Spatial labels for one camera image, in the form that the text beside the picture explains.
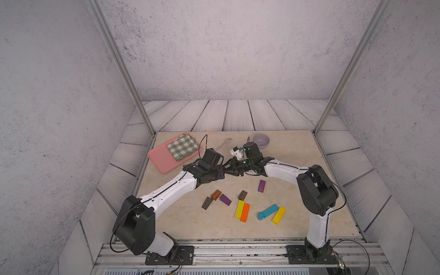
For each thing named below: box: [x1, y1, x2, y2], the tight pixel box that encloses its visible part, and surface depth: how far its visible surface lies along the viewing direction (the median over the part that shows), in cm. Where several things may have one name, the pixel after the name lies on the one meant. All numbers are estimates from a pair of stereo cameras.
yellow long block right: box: [271, 206, 287, 226], surface depth 86 cm
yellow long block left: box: [234, 199, 246, 219], surface depth 88 cm
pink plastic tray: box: [147, 134, 203, 175], surface depth 111 cm
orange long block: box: [240, 203, 251, 223], surface depth 87 cm
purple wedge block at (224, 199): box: [219, 193, 233, 207], surface depth 91 cm
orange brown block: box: [210, 189, 222, 202], surface depth 93 cm
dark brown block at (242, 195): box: [237, 190, 249, 201], surface depth 92 cm
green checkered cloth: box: [166, 134, 200, 161], surface depth 113 cm
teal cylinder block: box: [257, 203, 280, 221], surface depth 87 cm
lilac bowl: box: [252, 133, 270, 150], surface depth 113 cm
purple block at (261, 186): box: [257, 179, 266, 194], surface depth 95 cm
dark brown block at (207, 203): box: [201, 196, 214, 211], surface depth 90 cm
